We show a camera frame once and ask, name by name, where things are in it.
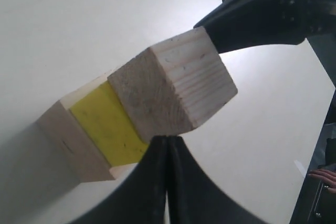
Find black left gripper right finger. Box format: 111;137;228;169
166;136;264;224

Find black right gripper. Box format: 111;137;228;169
195;0;335;54

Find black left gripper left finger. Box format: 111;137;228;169
72;136;168;224

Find yellow cube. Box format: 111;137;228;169
70;81;148;167

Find large wooden cube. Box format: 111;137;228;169
37;72;136;183

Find medium wooden cube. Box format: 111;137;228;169
108;27;238;142

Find person's hand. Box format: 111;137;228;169
308;169;336;194

